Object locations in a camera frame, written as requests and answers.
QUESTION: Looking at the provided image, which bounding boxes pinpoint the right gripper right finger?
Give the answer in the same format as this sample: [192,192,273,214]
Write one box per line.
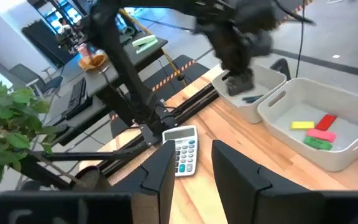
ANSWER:
[211,139,323,224]

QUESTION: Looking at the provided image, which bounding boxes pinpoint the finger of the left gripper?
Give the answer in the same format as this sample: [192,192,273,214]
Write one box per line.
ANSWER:
[227,72,242,97]
[241,68,256,94]

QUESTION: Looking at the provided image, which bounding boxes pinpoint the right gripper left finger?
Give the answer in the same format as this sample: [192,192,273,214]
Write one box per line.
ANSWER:
[110,140,177,224]

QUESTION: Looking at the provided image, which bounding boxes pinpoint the yellow eraser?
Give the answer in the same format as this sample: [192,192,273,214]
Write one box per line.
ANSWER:
[290,120,316,131]

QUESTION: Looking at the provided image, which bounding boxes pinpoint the green eraser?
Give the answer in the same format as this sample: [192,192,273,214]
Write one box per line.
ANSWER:
[303,135,334,151]

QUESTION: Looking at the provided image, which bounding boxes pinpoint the pink eraser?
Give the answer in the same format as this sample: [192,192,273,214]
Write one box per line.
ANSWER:
[305,128,337,143]

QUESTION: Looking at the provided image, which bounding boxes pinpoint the red eraser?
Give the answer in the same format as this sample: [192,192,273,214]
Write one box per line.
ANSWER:
[314,113,338,131]

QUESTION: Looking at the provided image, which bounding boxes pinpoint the grey plastic bin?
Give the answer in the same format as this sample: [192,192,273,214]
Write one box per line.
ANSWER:
[211,63,288,124]
[257,77,358,172]

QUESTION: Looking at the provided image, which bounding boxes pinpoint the grey desk calculator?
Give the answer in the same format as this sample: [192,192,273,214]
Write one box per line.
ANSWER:
[162,124,199,177]

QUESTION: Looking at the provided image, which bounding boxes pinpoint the black mat hazard stripes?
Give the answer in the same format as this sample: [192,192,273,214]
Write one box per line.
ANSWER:
[109,54,213,122]

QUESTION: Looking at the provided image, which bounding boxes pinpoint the mint green stapler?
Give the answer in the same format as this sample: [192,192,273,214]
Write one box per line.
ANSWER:
[131,34,159,55]

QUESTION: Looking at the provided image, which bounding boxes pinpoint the black desk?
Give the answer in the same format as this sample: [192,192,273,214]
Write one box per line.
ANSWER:
[84,34,170,98]

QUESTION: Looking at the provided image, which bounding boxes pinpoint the black keyboard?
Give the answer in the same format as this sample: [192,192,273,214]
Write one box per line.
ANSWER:
[63,77,89,121]

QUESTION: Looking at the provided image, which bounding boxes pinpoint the dark grey side desk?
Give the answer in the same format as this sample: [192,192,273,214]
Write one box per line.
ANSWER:
[44,77,113,147]

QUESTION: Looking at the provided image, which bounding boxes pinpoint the orange paper bag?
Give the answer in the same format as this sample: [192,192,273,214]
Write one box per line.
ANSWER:
[78,52,109,71]

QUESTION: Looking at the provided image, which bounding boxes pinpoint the pink can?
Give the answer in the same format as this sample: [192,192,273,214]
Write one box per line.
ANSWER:
[77,42,92,59]

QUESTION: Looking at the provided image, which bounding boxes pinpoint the green potted plant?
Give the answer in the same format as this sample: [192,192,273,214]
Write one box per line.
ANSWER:
[0,80,111,192]

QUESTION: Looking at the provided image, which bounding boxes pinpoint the grey office chair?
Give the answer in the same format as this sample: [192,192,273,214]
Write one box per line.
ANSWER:
[9,63,64,94]

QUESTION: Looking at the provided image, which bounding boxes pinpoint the black table rail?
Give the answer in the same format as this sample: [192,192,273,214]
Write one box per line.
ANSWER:
[103,82,220,175]

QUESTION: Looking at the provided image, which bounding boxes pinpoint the black floor cable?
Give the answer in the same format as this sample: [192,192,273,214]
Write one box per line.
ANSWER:
[295,0,306,79]

